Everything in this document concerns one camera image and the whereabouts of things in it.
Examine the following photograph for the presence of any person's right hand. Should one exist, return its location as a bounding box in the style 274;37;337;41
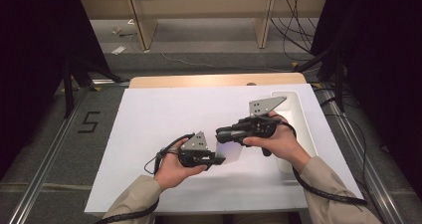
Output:
243;110;314;174

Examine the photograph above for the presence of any black metal stand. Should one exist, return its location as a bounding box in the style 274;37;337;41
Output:
294;47;346;114
62;56;124;119

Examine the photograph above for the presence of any thin black floor cable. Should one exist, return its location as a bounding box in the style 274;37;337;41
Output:
312;86;386;224

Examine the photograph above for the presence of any bundle of black cables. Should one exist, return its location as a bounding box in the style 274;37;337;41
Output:
270;0;320;63

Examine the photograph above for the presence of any white board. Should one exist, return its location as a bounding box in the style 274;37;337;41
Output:
84;84;366;214

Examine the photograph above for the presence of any white plastic bin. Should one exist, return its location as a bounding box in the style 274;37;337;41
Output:
271;90;318;175

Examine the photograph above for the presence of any hand-held gripper black cable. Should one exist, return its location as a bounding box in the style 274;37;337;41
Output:
278;116;368;207
94;132;197;224

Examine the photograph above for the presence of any short aluminium rail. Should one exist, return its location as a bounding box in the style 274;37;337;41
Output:
91;78;131;87

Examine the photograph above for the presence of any black curtain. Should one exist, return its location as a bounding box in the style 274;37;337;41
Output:
311;0;422;193
0;0;111;180

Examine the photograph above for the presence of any right hand-held gripper black cable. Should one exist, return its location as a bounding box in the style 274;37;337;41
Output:
278;116;368;207

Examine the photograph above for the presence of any left hand-held gripper black cable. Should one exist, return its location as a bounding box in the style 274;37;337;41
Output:
94;132;197;224

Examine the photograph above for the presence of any person's left hand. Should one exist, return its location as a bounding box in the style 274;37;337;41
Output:
153;137;209;192

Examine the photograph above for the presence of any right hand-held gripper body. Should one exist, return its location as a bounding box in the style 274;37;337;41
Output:
236;96;288;142

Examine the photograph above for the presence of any light wooden shelf unit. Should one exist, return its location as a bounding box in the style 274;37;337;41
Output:
79;0;330;51

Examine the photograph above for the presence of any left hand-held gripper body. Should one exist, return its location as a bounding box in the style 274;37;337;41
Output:
178;130;217;169

